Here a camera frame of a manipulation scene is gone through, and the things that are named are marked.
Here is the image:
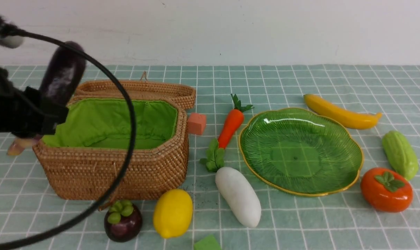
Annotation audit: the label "yellow toy banana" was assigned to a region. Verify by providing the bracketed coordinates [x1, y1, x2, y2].
[303, 94, 382, 130]

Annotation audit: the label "teal checkered tablecloth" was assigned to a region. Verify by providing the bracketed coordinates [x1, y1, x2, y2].
[0, 64, 420, 250]

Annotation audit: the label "green glass leaf plate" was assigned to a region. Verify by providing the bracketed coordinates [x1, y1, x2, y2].
[238, 108, 364, 197]

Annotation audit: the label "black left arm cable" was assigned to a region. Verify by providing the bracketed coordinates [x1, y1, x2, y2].
[0, 30, 137, 250]

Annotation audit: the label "woven rattan basket green lining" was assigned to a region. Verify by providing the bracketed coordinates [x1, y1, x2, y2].
[33, 95, 190, 201]

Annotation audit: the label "yellow toy lemon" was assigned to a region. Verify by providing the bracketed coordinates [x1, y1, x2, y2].
[153, 189, 193, 239]

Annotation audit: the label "purple toy mangosteen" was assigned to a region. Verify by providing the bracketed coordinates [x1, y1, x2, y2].
[104, 200, 143, 243]

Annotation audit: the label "orange toy carrot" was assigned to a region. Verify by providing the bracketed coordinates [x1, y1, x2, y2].
[218, 93, 254, 149]

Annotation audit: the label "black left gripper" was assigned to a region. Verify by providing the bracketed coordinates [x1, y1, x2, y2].
[0, 67, 68, 138]

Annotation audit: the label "salmon pink foam cube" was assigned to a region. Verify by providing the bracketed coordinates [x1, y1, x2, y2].
[187, 112, 207, 136]

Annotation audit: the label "green foam cube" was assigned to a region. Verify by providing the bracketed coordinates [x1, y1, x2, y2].
[193, 234, 222, 250]

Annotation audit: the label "light green toy gourd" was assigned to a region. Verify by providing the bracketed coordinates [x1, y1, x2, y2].
[382, 130, 419, 181]

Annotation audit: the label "purple toy eggplant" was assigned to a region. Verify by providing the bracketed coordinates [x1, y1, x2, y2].
[7, 41, 87, 156]

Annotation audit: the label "orange toy persimmon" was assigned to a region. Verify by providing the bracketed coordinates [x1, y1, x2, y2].
[360, 168, 413, 213]

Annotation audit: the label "white toy radish green leaves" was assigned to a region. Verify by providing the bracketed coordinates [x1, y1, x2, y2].
[200, 138, 262, 228]

